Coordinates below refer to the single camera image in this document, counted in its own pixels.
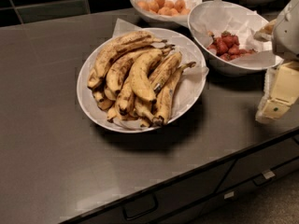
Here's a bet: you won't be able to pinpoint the spotted banana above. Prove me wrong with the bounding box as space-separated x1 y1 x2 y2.
93 30 166 79
106 45 173 95

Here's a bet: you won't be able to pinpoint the lower left bananas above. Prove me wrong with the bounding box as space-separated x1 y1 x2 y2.
92 77 151 130

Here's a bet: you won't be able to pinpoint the drawer handle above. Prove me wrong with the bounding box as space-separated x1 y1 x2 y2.
122 194 159 221
252 170 276 187

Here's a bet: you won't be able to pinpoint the right long banana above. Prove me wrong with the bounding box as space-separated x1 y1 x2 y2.
152 62 196 126

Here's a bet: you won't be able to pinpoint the central yellow banana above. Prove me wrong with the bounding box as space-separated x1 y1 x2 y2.
129 49 163 103

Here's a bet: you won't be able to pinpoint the white banana bowl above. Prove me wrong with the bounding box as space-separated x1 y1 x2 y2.
76 27 207 134

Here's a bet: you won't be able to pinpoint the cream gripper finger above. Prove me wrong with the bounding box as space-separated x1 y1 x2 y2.
253 20 277 42
255 61 299 124

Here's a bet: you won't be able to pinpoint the red strawberries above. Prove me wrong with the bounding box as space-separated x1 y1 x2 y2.
206 31 256 62

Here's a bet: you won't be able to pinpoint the white apricot bowl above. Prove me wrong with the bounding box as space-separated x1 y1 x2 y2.
125 0 204 29

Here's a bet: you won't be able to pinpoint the banana with sticker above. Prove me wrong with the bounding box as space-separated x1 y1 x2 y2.
149 51 182 93

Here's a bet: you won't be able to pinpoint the orange apricots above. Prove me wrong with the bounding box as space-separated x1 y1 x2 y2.
136 0 191 17

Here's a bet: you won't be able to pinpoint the left drawer handle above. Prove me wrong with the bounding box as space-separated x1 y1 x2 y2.
122 194 159 221

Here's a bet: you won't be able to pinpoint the white strawberry bowl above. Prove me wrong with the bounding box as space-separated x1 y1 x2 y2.
187 0 283 77

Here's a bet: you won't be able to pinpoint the paper liner in strawberry bowl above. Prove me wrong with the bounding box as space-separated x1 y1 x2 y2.
190 0 284 69

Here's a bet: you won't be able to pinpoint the right drawer handle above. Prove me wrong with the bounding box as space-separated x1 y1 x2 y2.
252 170 276 187

